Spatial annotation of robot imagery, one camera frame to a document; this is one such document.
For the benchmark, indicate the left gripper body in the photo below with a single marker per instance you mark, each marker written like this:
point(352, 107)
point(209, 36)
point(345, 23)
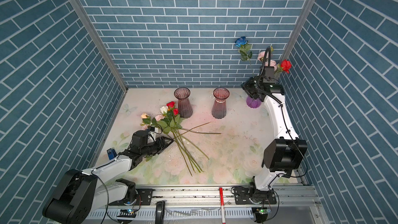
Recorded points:
point(156, 146)

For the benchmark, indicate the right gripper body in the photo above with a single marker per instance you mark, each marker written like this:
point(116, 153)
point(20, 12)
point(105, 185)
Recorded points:
point(252, 87)

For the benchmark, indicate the purple blue gradient vase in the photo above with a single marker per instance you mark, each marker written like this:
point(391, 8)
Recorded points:
point(253, 103)

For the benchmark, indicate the pink carnation spray stem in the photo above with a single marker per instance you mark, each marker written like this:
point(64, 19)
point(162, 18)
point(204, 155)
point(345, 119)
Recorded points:
point(266, 56)

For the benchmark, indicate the white rose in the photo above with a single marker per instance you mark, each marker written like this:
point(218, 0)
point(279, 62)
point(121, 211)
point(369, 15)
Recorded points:
point(164, 110)

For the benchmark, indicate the red rose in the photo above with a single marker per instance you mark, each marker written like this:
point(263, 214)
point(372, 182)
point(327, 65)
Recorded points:
point(284, 67)
point(171, 105)

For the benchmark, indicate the pink glass vase with ribbon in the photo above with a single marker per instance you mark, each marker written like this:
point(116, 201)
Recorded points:
point(219, 109)

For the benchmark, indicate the blue rose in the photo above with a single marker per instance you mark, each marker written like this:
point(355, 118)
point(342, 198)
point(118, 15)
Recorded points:
point(244, 49)

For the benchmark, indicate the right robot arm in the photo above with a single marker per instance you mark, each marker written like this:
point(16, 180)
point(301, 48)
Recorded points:
point(283, 155)

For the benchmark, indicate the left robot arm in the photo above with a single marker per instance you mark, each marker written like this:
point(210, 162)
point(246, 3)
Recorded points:
point(81, 192)

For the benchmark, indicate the dark purple glass vase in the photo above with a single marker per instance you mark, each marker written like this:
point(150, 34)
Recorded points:
point(184, 106)

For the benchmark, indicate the pale pink bud spray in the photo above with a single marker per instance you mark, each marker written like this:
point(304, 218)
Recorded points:
point(148, 121)

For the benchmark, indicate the red carnation stem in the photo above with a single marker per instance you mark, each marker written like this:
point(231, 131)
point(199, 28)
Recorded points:
point(175, 112)

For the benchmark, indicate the blue black handheld device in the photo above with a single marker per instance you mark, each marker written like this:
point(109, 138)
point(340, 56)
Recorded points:
point(111, 153)

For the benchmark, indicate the red white marker pen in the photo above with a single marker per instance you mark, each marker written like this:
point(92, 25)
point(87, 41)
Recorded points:
point(223, 214)

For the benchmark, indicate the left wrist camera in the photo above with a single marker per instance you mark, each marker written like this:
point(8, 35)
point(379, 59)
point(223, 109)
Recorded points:
point(154, 130)

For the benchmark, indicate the aluminium mounting rail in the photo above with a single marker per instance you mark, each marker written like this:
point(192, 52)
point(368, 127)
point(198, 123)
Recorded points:
point(213, 195)

